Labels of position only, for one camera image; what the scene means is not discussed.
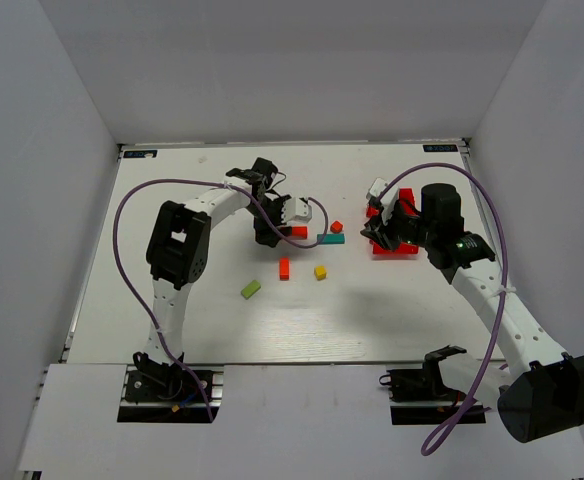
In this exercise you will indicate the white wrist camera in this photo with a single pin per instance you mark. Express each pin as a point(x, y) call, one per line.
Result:
point(380, 194)
point(296, 209)

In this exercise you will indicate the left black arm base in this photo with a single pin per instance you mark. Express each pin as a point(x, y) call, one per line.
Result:
point(144, 401)

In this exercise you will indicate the red rectangular wood block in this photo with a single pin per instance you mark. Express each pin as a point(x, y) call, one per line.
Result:
point(284, 269)

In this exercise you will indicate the table logo sticker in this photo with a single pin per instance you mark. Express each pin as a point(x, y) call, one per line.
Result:
point(440, 148)
point(139, 154)

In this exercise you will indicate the red arch wood block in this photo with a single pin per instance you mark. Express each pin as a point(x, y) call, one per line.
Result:
point(295, 232)

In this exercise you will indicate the teal long wood block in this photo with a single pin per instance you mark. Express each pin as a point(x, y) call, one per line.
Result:
point(331, 239)

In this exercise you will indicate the right table logo sticker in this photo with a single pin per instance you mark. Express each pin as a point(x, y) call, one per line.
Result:
point(440, 148)

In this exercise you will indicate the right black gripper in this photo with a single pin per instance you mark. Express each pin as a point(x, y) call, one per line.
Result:
point(387, 230)

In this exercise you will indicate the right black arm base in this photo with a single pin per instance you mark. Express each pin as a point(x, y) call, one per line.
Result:
point(413, 401)

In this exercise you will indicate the yellow cube wood block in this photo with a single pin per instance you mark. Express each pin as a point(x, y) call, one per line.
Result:
point(320, 273)

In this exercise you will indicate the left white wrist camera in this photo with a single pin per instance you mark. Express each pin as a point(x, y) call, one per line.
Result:
point(296, 209)

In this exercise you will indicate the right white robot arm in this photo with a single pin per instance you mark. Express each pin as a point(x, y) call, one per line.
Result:
point(541, 391)

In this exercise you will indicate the light green flat block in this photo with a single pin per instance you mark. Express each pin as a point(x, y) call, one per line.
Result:
point(250, 289)

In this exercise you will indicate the red plastic bin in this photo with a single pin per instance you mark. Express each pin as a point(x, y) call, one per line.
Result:
point(403, 249)

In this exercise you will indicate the left table logo sticker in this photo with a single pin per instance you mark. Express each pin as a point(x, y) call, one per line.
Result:
point(139, 154)

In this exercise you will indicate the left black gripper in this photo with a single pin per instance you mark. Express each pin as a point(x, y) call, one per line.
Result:
point(265, 226)

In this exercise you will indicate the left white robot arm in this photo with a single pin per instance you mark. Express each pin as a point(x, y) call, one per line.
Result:
point(178, 253)

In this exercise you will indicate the small red cube block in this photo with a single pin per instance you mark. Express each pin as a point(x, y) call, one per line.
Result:
point(336, 227)

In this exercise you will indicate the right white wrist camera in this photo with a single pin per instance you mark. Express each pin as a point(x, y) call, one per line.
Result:
point(380, 194)

